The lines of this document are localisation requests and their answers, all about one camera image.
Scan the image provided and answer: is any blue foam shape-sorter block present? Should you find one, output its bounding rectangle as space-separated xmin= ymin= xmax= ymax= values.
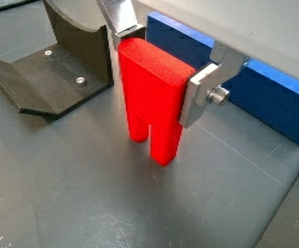
xmin=147 ymin=12 xmax=299 ymax=144

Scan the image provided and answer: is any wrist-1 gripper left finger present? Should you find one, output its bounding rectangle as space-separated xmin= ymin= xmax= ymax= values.
xmin=96 ymin=0 xmax=145 ymax=48

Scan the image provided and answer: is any dark grey curved fixture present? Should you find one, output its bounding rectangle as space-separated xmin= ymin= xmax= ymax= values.
xmin=0 ymin=0 xmax=113 ymax=118

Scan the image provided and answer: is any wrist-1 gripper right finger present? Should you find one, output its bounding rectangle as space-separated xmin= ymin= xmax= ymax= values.
xmin=180 ymin=42 xmax=248 ymax=128

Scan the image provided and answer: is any red two-pronged square-circle object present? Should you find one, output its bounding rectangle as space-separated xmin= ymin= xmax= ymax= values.
xmin=117 ymin=38 xmax=193 ymax=166

